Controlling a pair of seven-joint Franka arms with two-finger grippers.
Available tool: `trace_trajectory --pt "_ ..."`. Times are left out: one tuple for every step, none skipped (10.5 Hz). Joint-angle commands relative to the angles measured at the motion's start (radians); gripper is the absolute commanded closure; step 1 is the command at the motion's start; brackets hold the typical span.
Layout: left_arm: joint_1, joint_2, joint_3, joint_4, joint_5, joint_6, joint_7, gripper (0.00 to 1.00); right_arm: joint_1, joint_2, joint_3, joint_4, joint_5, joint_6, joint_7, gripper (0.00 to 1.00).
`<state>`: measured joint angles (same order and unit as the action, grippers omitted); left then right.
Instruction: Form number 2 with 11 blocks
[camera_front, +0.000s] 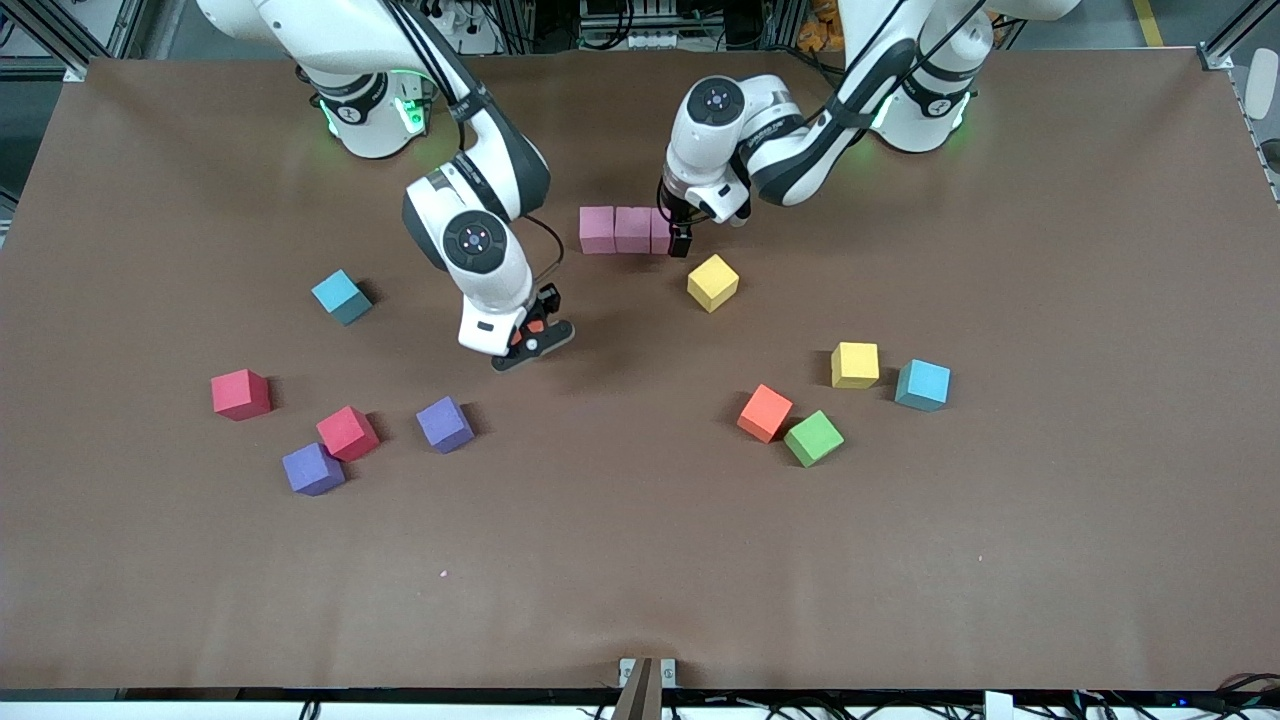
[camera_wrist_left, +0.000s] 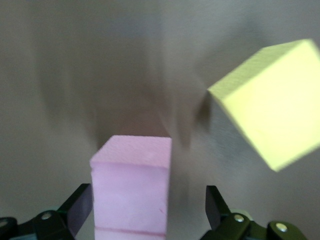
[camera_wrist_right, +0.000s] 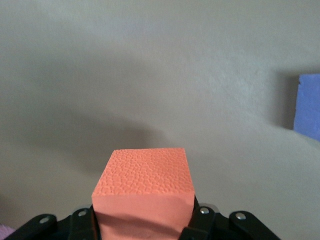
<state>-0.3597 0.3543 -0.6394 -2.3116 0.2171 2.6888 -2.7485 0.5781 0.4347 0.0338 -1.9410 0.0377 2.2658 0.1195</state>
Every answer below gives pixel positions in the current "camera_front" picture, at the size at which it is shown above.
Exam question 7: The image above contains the metal table bracket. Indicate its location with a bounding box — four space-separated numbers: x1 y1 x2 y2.
618 656 678 691

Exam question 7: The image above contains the brown wooden strip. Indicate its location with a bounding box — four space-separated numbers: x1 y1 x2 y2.
610 658 663 720

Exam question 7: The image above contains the yellow foam cube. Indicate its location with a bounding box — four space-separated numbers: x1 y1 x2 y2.
686 253 741 314
830 341 881 390

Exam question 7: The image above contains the cyan foam cube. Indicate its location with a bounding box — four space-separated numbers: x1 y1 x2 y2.
894 359 952 413
310 268 374 327

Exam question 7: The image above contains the green foam cube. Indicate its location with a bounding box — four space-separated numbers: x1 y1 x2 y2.
783 410 845 469

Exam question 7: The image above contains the purple foam cube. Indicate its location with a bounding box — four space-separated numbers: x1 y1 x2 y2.
281 442 347 497
415 395 475 455

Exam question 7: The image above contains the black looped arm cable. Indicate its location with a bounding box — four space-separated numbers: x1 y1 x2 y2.
524 213 567 286

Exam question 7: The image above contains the red foam cube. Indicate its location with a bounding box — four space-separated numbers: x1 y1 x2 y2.
210 368 273 422
316 405 381 463

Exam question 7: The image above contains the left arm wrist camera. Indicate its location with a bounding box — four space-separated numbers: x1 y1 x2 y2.
690 180 753 227

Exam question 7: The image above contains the white round plastic object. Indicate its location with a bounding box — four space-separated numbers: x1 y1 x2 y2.
1243 48 1280 123

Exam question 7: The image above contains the aluminium frame profile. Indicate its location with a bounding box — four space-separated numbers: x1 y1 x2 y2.
0 0 89 83
1200 0 1280 71

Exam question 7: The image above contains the white power strip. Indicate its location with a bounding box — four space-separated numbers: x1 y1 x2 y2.
420 0 506 56

